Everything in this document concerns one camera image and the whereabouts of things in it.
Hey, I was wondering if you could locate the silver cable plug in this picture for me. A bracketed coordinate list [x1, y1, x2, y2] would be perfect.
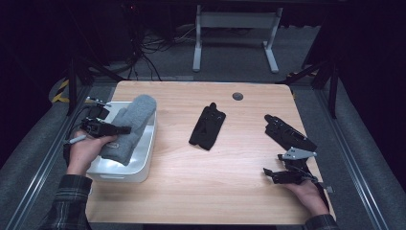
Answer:
[65, 134, 88, 146]

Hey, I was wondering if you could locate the person's left hand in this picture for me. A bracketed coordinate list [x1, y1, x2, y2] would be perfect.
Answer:
[66, 128, 118, 176]

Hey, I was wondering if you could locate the yellow black striped tape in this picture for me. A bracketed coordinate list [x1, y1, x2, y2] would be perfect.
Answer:
[50, 79, 71, 104]

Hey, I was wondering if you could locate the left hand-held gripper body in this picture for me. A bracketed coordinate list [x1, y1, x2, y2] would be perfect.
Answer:
[79, 96, 113, 139]

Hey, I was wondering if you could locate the grey knitted glove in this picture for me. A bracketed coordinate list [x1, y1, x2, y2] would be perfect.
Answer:
[99, 93, 158, 167]

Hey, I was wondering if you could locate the grey metal floor rail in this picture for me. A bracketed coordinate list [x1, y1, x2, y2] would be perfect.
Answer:
[4, 84, 95, 230]
[314, 89, 391, 230]

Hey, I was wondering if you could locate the black metal stand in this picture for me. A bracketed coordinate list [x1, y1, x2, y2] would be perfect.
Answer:
[66, 54, 126, 117]
[276, 57, 340, 120]

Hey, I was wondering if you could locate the bundle of black floor cables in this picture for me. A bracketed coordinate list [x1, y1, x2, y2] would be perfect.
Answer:
[125, 22, 199, 81]

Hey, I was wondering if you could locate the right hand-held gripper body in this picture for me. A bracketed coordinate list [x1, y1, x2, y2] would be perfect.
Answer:
[277, 147, 319, 186]

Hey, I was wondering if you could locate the person's right hand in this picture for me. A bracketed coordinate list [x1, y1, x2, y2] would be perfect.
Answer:
[283, 179, 329, 217]

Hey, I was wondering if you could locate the black glove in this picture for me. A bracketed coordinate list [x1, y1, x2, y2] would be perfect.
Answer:
[188, 102, 227, 151]
[263, 113, 318, 152]

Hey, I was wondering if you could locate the white plastic bin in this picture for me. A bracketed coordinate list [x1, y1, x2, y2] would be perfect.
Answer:
[85, 101, 158, 184]

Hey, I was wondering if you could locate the white metal desk frame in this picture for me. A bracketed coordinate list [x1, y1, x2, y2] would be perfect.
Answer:
[192, 4, 284, 74]

